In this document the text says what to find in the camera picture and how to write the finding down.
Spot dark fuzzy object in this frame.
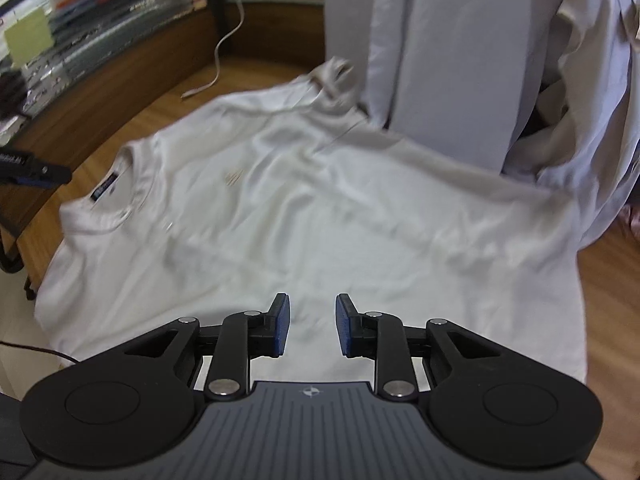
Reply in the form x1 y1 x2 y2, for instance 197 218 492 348
0 72 27 117

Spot white charging cable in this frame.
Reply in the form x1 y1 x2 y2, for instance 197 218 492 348
180 0 247 102

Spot yellow-green sticky note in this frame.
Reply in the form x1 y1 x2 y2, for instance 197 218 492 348
4 10 54 68

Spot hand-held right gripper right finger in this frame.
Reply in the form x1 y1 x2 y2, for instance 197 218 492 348
335 293 526 402

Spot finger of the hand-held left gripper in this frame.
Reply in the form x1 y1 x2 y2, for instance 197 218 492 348
0 147 74 191

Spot cream hanging garment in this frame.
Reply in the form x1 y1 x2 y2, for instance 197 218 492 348
505 0 640 181

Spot pale white button shirt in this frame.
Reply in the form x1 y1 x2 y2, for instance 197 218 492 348
537 75 640 253

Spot stack of books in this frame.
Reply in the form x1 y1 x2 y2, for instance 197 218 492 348
50 0 207 56

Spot white coat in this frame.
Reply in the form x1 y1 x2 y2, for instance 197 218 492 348
325 0 566 173

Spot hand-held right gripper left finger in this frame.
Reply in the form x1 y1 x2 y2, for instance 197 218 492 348
100 292 291 402

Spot cream satin shirt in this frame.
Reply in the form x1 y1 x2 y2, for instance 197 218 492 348
35 57 588 391

